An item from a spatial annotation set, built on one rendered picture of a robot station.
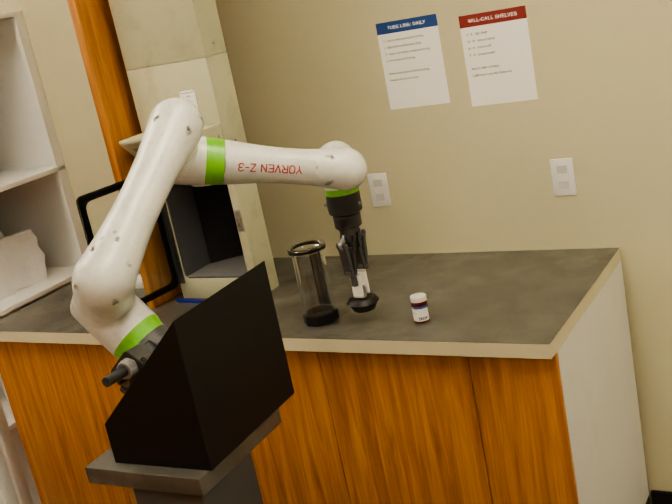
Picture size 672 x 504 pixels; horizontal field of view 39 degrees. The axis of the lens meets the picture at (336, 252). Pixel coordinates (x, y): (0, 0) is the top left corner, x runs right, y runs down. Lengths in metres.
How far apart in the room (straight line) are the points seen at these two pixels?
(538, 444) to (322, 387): 0.63
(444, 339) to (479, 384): 0.15
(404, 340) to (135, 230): 0.80
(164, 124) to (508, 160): 1.24
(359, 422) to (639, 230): 1.00
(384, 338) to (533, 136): 0.83
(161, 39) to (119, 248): 1.12
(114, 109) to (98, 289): 1.23
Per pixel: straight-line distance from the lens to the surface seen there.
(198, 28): 2.90
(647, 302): 3.01
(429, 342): 2.43
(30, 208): 4.24
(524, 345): 2.33
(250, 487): 2.27
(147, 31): 3.02
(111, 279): 1.97
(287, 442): 2.86
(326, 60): 3.17
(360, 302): 2.58
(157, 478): 2.09
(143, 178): 2.08
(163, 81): 3.01
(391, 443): 2.67
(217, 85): 2.93
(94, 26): 3.11
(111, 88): 3.12
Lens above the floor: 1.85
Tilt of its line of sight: 16 degrees down
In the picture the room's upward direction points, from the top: 12 degrees counter-clockwise
